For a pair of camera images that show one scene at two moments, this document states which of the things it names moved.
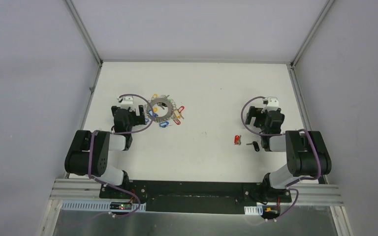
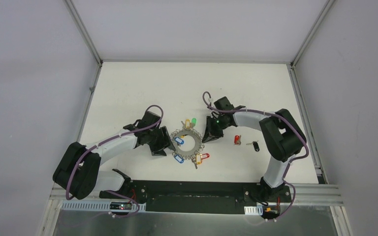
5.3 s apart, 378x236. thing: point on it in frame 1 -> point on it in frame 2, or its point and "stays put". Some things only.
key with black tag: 255,144 stays put
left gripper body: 141,114 -> 158,140
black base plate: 177,197 stays put
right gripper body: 260,118 -> 220,121
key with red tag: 237,139 stays put
